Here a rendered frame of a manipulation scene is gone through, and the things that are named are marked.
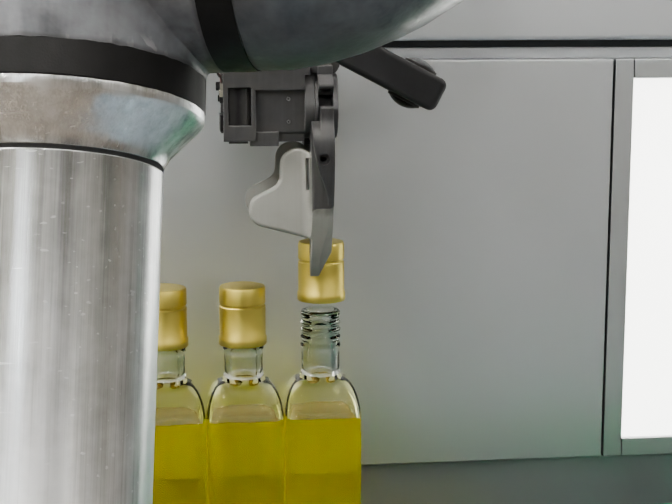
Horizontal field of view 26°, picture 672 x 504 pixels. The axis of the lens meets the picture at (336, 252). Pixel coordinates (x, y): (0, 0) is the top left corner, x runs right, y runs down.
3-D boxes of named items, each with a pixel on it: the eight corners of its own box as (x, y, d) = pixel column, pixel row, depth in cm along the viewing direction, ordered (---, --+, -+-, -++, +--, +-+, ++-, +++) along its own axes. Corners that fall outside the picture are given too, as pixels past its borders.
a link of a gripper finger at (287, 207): (249, 277, 105) (246, 149, 105) (331, 275, 106) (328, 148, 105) (251, 279, 102) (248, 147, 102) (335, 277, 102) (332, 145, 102)
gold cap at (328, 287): (342, 293, 110) (342, 236, 109) (347, 303, 106) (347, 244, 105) (295, 294, 109) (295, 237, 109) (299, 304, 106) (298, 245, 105)
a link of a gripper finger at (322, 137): (305, 209, 105) (302, 89, 105) (329, 209, 106) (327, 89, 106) (310, 208, 101) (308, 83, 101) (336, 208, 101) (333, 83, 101)
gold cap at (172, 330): (187, 339, 109) (186, 281, 108) (189, 350, 105) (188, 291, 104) (139, 340, 108) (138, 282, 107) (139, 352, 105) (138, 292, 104)
